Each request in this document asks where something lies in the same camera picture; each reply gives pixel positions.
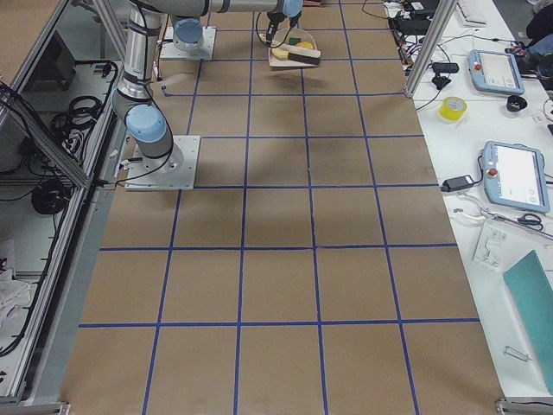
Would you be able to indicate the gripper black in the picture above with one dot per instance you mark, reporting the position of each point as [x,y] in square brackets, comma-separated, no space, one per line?
[273,22]

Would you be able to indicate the beige dustpan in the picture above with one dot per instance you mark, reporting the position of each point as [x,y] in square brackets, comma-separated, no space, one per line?
[282,36]

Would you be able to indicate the beige hand brush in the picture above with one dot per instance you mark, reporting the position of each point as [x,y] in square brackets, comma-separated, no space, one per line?
[297,58]

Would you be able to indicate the orange yellow toy fruit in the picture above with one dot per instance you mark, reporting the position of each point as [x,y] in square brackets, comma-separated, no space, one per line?
[280,54]

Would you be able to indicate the yellow tape roll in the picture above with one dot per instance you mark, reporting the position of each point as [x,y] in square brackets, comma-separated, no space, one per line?
[452,108]

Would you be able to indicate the far teach pendant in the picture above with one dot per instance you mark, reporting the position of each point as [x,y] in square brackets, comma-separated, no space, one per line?
[495,72]

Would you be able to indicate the teach pendant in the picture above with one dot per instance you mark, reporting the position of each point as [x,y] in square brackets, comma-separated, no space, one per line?
[495,72]
[513,176]

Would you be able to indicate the black power adapter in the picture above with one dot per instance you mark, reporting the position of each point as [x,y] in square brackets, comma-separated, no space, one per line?
[458,183]

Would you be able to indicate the near teach pendant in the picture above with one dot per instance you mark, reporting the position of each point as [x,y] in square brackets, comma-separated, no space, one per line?
[513,176]

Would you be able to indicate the black scissors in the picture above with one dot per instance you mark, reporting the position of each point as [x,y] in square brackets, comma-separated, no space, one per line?
[531,221]

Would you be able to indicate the teal board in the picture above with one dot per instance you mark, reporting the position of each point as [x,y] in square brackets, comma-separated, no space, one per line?
[532,294]

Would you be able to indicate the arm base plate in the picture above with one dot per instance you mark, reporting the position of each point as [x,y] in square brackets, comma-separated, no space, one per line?
[157,175]
[202,53]

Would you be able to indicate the aluminium frame post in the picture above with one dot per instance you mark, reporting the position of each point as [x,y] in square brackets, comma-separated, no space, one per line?
[440,21]

